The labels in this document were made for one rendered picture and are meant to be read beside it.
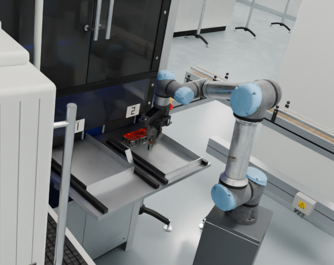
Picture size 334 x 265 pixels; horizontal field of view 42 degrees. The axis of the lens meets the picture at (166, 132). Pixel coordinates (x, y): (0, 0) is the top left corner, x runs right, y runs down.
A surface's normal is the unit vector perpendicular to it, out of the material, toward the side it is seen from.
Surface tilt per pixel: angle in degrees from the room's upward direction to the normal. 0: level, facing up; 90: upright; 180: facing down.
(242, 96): 82
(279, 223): 0
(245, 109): 83
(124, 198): 0
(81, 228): 90
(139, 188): 0
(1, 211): 90
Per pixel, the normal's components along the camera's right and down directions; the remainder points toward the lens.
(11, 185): 0.61, 0.47
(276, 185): -0.68, 0.24
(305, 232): 0.18, -0.86
